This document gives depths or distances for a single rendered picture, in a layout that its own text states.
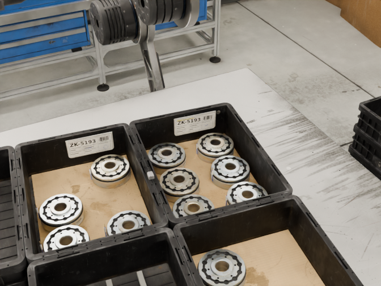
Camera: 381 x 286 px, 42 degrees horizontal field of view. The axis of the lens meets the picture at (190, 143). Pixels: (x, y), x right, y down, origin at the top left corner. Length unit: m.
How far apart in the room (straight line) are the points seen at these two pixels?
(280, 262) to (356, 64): 2.68
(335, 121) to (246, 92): 1.23
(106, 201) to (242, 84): 0.88
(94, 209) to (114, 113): 0.62
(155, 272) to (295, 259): 0.31
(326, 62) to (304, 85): 0.38
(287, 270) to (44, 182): 0.66
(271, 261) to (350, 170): 0.57
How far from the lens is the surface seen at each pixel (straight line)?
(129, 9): 1.99
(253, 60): 3.59
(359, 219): 1.47
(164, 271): 1.12
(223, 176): 1.29
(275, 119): 1.78
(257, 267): 1.14
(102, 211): 1.26
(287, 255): 1.17
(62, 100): 3.24
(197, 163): 1.37
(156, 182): 1.17
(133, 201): 1.27
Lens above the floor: 1.72
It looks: 38 degrees down
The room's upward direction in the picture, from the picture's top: straight up
